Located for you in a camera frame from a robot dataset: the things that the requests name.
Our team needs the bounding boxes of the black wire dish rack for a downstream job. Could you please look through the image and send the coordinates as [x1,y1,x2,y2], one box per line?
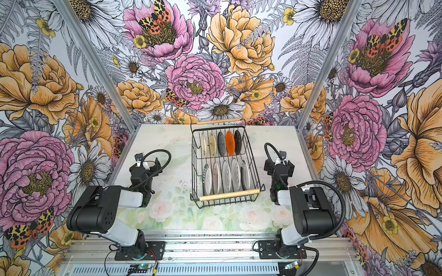
[190,118,266,209]

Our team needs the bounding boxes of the white plate orange sunburst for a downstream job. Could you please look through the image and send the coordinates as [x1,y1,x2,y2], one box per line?
[212,162,222,194]

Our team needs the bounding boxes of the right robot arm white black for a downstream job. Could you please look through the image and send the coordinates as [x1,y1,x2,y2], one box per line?
[264,155,341,258]

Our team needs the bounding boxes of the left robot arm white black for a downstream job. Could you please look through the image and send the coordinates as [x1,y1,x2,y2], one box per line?
[66,154,162,259]

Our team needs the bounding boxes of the white plate red green band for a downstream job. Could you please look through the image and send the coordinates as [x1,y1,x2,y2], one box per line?
[241,159,251,190]

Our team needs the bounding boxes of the white plate teal rim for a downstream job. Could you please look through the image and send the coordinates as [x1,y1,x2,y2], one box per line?
[231,158,241,192]
[222,161,231,193]

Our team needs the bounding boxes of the black plate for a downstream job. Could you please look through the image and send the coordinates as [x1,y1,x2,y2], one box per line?
[234,130,242,155]

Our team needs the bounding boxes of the teal patterned plate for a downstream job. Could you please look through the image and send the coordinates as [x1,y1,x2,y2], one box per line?
[217,131,226,156]

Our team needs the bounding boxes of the beige plate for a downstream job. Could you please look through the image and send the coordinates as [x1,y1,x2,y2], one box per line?
[200,133,208,158]

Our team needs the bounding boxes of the cream plate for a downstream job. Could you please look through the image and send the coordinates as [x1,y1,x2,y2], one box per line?
[208,132,218,157]

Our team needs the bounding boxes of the green circuit board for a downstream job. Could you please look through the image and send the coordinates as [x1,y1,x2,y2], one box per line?
[128,263,154,274]

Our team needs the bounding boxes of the near wooden rack handle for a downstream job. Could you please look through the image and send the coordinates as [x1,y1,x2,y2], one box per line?
[199,189,260,202]

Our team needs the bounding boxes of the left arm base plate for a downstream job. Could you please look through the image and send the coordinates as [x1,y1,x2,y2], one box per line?
[114,241,166,261]

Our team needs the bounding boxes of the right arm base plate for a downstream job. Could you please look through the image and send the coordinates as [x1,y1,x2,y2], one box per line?
[253,240,307,259]

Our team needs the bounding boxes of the aluminium rail frame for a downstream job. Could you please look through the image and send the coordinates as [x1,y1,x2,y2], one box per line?
[58,231,364,276]

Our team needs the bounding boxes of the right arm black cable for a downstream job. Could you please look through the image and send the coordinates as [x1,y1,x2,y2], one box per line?
[264,142,346,276]

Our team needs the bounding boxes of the white vented cable duct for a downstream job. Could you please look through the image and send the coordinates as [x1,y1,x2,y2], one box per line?
[66,262,280,276]

